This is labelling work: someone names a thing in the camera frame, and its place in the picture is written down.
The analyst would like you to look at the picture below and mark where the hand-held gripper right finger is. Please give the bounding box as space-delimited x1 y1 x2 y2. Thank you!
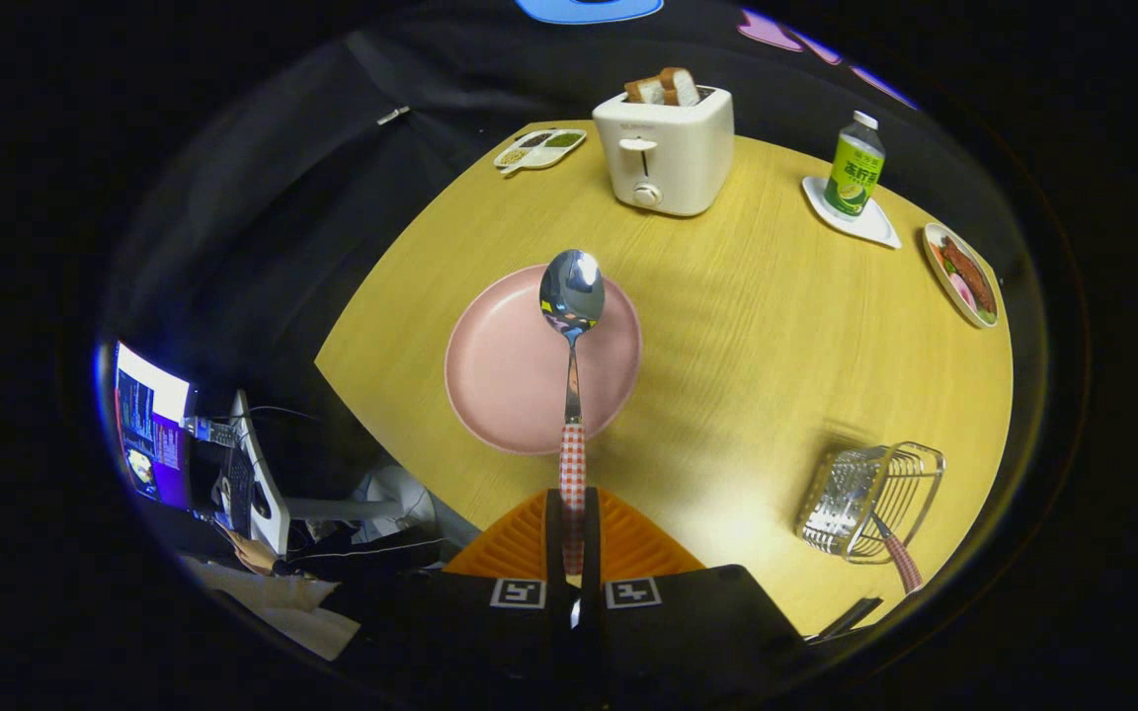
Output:
579 486 812 692

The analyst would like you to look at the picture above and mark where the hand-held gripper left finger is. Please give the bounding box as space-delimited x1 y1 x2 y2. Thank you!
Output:
332 486 572 692

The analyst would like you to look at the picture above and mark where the fork with red checked handle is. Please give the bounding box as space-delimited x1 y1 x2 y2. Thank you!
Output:
870 513 925 594

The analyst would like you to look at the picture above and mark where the spoon with red checked handle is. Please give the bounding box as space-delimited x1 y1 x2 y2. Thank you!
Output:
538 248 607 576

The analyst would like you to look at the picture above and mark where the cream cloth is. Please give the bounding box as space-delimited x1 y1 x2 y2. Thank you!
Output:
182 556 363 662

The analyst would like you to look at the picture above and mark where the metal cutlery basket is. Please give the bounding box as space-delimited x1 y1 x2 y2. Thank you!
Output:
794 441 947 566

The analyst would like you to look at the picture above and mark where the silver laptop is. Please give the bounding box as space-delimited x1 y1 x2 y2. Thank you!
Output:
213 389 292 557

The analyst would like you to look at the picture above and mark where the pink plate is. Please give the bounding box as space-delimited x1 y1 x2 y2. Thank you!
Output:
444 264 643 456

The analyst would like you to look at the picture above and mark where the grey usb adapter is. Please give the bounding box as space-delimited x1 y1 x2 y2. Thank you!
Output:
184 415 239 447

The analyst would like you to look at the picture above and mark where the lit computer monitor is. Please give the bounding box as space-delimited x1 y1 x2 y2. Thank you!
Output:
113 341 197 514

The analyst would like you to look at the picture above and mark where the white square coaster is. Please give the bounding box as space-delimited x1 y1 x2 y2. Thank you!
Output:
801 176 903 250

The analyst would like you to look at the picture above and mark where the brown steak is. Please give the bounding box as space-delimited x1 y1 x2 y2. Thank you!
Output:
942 235 997 317

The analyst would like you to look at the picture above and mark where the white food plate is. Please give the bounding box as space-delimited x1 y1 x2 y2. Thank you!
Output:
922 222 1002 330

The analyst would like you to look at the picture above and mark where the white toaster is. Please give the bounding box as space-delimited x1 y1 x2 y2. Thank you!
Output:
592 85 736 218

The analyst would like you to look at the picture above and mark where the white divided condiment tray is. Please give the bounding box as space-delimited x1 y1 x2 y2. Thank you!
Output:
492 128 589 178

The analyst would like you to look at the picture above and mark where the green label drink bottle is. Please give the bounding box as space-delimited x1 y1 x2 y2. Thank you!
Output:
822 111 887 218

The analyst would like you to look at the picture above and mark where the large bread slice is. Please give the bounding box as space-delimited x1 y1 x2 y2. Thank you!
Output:
658 66 701 108

